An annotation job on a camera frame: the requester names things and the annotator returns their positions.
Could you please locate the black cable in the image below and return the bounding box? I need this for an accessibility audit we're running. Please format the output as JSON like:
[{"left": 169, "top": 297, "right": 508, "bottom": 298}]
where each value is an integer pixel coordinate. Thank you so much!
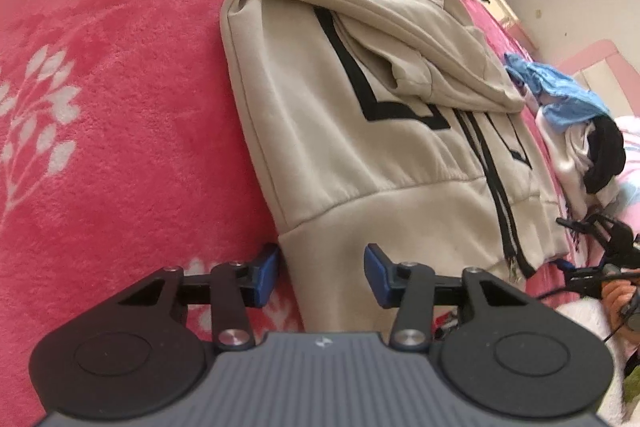
[{"left": 541, "top": 284, "right": 581, "bottom": 306}]

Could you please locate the cream nightstand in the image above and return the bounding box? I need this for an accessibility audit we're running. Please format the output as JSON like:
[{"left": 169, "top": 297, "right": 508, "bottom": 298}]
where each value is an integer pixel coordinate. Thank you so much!
[{"left": 460, "top": 0, "right": 536, "bottom": 52}]

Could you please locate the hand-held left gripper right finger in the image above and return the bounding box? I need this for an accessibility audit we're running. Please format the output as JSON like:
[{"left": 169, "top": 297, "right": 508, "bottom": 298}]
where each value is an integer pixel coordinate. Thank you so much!
[{"left": 364, "top": 243, "right": 531, "bottom": 353}]

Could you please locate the black garment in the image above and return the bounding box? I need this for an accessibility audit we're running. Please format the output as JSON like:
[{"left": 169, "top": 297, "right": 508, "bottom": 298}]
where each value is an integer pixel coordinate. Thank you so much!
[{"left": 582, "top": 117, "right": 627, "bottom": 196}]

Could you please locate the person's right hand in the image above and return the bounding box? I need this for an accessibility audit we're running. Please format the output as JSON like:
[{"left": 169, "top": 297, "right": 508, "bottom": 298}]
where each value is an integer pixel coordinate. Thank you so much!
[{"left": 601, "top": 280, "right": 640, "bottom": 348}]

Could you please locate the blue garment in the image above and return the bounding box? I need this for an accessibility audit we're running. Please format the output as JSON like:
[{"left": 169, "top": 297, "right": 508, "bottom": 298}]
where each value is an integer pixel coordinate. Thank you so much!
[{"left": 502, "top": 52, "right": 611, "bottom": 130}]

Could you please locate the white garment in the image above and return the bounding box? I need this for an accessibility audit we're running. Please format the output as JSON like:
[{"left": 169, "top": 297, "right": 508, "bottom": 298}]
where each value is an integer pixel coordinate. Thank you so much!
[{"left": 535, "top": 112, "right": 621, "bottom": 218}]

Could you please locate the pink headboard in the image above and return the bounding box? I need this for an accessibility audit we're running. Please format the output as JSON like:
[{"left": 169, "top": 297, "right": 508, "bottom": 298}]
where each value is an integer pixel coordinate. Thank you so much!
[{"left": 555, "top": 39, "right": 640, "bottom": 118}]

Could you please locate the pink floral blanket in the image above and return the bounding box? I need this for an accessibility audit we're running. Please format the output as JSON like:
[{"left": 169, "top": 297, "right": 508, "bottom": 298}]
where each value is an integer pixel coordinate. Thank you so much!
[{"left": 0, "top": 0, "right": 640, "bottom": 408}]

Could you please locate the beige zip hoodie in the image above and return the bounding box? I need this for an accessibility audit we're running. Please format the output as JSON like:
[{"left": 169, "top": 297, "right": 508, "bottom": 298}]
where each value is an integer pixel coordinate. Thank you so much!
[{"left": 220, "top": 0, "right": 569, "bottom": 339}]

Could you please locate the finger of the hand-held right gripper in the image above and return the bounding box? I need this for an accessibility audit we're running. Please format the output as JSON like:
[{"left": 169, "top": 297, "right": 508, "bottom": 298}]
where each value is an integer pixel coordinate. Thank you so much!
[
  {"left": 555, "top": 214, "right": 616, "bottom": 241},
  {"left": 552, "top": 260, "right": 604, "bottom": 292}
]

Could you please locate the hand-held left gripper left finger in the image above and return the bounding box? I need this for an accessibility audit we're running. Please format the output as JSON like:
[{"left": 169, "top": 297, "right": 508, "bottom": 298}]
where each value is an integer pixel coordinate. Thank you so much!
[{"left": 117, "top": 243, "right": 280, "bottom": 353}]

